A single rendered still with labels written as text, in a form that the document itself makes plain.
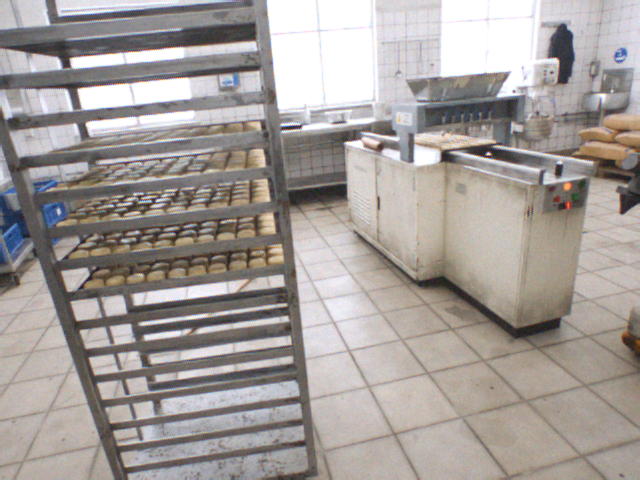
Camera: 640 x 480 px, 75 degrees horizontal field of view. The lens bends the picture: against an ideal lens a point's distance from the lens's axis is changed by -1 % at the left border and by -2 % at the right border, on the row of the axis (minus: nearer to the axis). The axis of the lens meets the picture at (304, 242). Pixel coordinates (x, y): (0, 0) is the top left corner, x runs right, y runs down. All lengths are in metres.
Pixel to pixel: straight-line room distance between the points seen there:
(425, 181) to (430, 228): 0.31
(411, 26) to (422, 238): 3.78
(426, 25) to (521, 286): 4.39
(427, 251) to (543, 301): 0.74
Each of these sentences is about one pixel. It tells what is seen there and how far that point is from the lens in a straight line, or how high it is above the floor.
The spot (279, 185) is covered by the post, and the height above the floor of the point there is 1.11.
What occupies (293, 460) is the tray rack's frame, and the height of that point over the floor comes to 0.15.
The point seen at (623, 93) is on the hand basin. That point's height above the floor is 0.89.
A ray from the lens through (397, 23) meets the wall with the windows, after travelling 5.96.
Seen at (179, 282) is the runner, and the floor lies 0.87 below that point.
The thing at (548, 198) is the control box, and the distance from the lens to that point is 2.18.
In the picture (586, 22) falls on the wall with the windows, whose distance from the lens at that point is 7.51.
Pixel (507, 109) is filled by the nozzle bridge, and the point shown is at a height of 1.09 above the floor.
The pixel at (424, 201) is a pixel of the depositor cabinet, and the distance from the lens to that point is 2.66.
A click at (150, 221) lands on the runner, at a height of 1.05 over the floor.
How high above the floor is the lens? 1.34
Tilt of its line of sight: 20 degrees down
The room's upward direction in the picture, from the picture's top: 5 degrees counter-clockwise
